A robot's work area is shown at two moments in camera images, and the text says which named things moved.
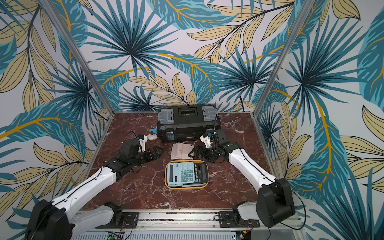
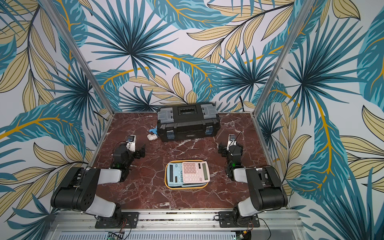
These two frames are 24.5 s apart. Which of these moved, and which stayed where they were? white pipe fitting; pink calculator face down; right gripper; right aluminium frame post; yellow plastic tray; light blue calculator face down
Moved: right gripper; pink calculator face down
Stayed: yellow plastic tray; white pipe fitting; light blue calculator face down; right aluminium frame post
